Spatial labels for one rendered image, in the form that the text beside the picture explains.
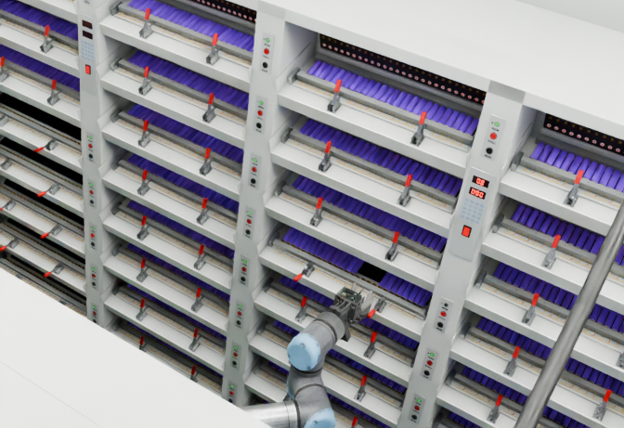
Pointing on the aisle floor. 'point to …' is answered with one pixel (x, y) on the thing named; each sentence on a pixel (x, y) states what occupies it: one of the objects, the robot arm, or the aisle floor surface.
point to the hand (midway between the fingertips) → (365, 295)
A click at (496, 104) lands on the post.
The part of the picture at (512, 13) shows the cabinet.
